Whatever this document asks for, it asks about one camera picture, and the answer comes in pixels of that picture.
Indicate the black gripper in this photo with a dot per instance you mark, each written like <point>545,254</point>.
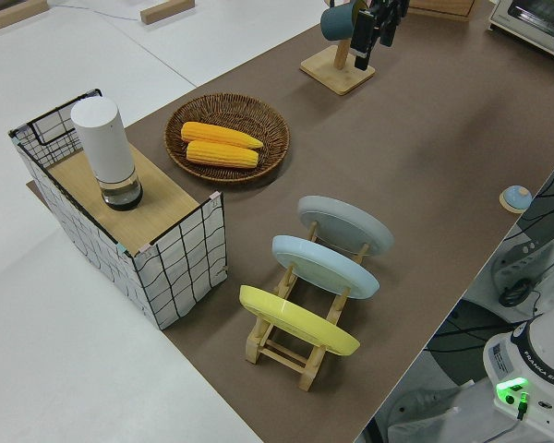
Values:
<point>390,5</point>

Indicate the gray plate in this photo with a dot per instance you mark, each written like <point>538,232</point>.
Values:
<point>351,221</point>

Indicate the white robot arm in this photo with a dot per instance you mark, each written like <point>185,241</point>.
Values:
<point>526,369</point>

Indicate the light blue plate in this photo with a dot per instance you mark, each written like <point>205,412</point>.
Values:
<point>323,265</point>

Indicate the yellow plate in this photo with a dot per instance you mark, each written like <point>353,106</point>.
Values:
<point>295,320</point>

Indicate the wooden plate rack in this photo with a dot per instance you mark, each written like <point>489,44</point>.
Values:
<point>281,355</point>

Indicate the teal mug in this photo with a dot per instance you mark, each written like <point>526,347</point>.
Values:
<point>337,23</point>

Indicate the wooden mug stand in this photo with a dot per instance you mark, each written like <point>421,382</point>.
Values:
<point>337,76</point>

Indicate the light wooden box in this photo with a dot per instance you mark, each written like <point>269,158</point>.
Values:
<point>443,8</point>

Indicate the brown table mat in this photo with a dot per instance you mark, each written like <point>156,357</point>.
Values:
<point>443,115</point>

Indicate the brown wicker basket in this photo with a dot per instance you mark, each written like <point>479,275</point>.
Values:
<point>268,115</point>

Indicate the white toaster oven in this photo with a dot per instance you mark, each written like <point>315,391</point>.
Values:
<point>526,18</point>

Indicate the yellow corn cob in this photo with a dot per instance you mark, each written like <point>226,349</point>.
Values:
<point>221,154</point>
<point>217,134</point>

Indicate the short wooden block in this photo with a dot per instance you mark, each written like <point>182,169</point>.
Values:
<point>166,11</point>

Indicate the blue dome call bell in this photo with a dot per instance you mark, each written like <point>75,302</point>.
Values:
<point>516,198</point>

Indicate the wooden shelf board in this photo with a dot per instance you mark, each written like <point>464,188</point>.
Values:
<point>161,194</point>

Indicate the white cylindrical grinder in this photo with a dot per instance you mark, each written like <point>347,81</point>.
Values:
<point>106,143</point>

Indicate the long wooden block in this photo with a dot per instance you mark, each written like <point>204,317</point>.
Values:
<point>14,14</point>

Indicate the green lit plug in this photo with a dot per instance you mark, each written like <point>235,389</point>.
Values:
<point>521,406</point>

